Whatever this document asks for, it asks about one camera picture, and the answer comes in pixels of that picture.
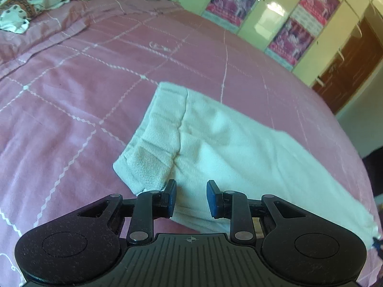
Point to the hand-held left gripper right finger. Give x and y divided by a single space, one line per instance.
211 199

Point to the brown wooden cabinet door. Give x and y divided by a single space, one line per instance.
356 65

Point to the white pants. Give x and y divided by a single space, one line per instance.
227 143

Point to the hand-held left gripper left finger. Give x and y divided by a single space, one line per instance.
172 199

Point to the cream wardrobe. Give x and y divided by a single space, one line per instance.
269 12

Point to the pink checked bedsheet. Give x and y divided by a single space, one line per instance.
74 101

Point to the pink wall poster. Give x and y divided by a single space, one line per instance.
232 0
291 43
320 1

